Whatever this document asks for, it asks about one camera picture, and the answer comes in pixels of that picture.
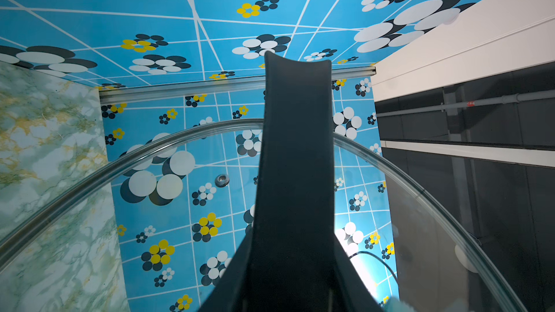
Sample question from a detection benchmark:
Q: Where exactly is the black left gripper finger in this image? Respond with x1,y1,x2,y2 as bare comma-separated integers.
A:
201,53,380,311

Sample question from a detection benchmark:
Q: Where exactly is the glass pot lid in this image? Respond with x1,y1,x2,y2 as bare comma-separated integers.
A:
1,119,525,311

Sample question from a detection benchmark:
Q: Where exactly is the light green microfiber cloth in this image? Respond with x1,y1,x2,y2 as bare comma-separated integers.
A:
382,298,416,312

